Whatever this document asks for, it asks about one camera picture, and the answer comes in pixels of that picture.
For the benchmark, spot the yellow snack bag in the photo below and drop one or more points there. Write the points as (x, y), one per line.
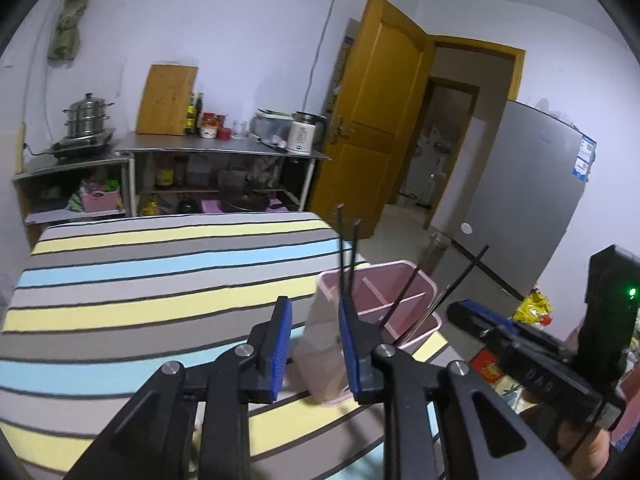
(532, 307)

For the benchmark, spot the person's right hand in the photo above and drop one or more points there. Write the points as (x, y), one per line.
(585, 450)

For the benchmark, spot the grey refrigerator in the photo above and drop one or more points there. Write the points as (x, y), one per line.
(520, 185)

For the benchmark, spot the grey kitchen appliance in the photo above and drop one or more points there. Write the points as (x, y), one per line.
(270, 127)

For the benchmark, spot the sauce bottles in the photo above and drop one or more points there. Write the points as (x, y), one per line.
(190, 117)

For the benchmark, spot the green hanging cloth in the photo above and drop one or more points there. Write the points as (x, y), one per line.
(67, 20)

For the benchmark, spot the red box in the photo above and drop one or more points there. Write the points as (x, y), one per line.
(485, 367)

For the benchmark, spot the red lidded container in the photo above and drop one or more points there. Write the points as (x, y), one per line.
(224, 134)

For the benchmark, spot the black induction cooker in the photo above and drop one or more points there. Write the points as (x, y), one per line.
(82, 145)

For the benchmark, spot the black wok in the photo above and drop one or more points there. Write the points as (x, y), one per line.
(245, 204)

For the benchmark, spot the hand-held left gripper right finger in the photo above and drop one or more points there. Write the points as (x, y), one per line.
(350, 350)

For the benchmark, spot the yellow oil bottle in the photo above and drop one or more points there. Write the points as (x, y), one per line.
(157, 207)

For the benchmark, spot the clear drinking glass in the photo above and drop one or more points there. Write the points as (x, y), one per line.
(239, 131)

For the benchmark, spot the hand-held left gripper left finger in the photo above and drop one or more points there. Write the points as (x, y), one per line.
(282, 345)

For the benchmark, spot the wooden cutting board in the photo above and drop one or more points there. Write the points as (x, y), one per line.
(167, 100)

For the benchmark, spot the pink plastic utensil basket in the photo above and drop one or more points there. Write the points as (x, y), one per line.
(317, 360)

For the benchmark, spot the black chopstick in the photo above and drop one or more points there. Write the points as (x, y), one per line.
(464, 272)
(353, 260)
(400, 295)
(342, 255)

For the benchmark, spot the steel steamer pot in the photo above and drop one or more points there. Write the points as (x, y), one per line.
(87, 117)

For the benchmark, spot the white jar with red label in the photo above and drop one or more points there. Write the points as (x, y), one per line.
(209, 132)

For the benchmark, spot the low metal table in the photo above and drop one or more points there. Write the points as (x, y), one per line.
(65, 165)

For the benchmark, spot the white electric kettle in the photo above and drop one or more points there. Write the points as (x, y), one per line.
(302, 137)

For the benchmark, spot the striped tablecloth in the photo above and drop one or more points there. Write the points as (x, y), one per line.
(150, 280)

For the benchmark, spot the tall metal counter table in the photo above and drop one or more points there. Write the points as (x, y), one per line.
(200, 142)

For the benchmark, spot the dark sauce bottle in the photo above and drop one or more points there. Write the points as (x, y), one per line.
(199, 110)

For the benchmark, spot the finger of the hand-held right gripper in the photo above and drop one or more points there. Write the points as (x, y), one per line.
(487, 311)
(467, 319)

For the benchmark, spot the yellow wooden door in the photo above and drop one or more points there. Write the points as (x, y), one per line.
(375, 110)

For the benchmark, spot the small pink storage basket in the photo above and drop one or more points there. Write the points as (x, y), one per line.
(100, 202)

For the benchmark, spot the yellowish power strip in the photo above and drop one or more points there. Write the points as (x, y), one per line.
(21, 147)

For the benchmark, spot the brown door frame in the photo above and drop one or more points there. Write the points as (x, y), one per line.
(517, 75)

